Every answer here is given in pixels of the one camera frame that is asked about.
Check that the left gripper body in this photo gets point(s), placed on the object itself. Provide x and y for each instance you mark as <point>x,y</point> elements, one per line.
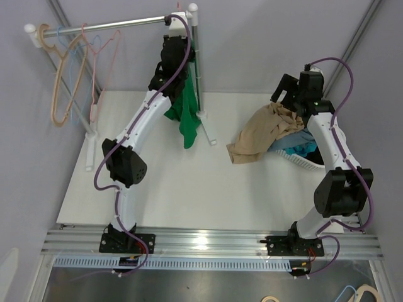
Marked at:
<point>190,52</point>

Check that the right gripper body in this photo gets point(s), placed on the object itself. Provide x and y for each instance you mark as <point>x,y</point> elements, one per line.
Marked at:
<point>298,99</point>

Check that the beige t shirt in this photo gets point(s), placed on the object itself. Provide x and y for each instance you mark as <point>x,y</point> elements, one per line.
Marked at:
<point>269,124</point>

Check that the grey blue t shirt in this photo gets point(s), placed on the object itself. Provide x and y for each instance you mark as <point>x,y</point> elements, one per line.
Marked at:
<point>291,140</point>

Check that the green t shirt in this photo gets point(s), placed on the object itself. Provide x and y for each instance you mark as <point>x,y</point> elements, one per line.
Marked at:
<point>184,104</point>

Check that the teal t shirt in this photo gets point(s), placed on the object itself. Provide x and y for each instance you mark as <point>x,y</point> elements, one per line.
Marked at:
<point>302,150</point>

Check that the light blue wire hanger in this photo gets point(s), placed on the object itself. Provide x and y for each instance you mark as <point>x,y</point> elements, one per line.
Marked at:
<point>73,60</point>

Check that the beige wooden hanger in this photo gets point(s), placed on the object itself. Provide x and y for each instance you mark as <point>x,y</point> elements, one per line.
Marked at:
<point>59,72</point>

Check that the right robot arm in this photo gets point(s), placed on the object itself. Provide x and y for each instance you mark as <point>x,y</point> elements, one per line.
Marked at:
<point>343,190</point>

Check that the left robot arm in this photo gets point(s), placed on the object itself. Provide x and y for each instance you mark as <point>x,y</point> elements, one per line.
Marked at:
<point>122,155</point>

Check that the spare blue hanger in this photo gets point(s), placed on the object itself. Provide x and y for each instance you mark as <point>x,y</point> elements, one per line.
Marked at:
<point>348,293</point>

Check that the black garment in basket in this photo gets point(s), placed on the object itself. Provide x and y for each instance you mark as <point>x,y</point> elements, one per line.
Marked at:
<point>315,158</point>

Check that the white plastic laundry basket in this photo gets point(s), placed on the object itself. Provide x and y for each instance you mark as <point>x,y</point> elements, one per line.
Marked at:
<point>301,161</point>

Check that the white metal clothes rack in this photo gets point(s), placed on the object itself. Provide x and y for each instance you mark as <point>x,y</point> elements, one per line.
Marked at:
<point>92,136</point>

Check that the tape roll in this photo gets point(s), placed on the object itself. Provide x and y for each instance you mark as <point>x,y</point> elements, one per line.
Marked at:
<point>269,299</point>

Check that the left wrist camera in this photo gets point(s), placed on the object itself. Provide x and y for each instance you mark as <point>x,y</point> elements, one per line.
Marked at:
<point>175,26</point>

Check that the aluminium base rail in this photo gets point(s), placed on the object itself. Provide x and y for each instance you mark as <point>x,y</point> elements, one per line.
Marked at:
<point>194,243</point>

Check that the slotted cable duct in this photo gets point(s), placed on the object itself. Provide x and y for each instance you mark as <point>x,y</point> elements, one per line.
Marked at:
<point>177,263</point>

